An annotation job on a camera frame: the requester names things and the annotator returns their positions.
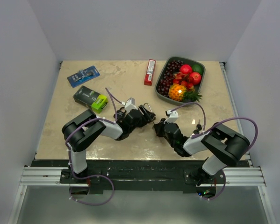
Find dark red grapes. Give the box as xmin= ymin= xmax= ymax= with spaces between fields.
xmin=156 ymin=60 xmax=184 ymax=98

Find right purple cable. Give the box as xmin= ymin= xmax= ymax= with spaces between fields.
xmin=169 ymin=101 xmax=258 ymax=201

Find red apple upper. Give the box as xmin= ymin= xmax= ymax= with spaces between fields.
xmin=179 ymin=64 xmax=193 ymax=74

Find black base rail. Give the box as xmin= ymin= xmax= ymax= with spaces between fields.
xmin=20 ymin=159 xmax=266 ymax=194

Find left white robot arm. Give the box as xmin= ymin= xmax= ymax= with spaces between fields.
xmin=61 ymin=105 xmax=156 ymax=183

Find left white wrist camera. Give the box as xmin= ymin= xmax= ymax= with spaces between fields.
xmin=121 ymin=98 xmax=138 ymax=113

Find red rectangular box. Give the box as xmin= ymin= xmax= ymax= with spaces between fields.
xmin=144 ymin=59 xmax=156 ymax=86

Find red leafy fruit cluster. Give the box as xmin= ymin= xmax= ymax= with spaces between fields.
xmin=172 ymin=72 xmax=194 ymax=91

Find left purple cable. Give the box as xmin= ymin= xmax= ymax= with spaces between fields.
xmin=65 ymin=87 xmax=125 ymax=206

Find black headed key bunch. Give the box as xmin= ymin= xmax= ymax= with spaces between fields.
xmin=193 ymin=120 xmax=202 ymax=135

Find red apple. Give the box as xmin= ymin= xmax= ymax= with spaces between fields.
xmin=179 ymin=64 xmax=193 ymax=74
xmin=189 ymin=72 xmax=201 ymax=85

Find green lime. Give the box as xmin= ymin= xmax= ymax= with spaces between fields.
xmin=192 ymin=64 xmax=203 ymax=75

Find black padlock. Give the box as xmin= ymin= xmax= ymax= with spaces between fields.
xmin=113 ymin=107 xmax=126 ymax=122

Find purple cable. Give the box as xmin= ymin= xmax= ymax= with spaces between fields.
xmin=169 ymin=101 xmax=258 ymax=201
xmin=65 ymin=87 xmax=125 ymax=206

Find orange toy pineapple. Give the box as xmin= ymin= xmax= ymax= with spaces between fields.
xmin=168 ymin=84 xmax=202 ymax=103

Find red apple lower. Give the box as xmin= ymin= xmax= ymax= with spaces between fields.
xmin=189 ymin=72 xmax=201 ymax=85

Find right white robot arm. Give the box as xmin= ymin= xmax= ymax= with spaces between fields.
xmin=153 ymin=119 xmax=250 ymax=185

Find grey fruit tray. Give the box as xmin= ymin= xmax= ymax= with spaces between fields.
xmin=155 ymin=56 xmax=206 ymax=105

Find blue blister pack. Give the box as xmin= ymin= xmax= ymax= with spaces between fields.
xmin=67 ymin=66 xmax=100 ymax=88

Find green black product box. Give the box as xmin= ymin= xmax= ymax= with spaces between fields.
xmin=73 ymin=86 xmax=108 ymax=113

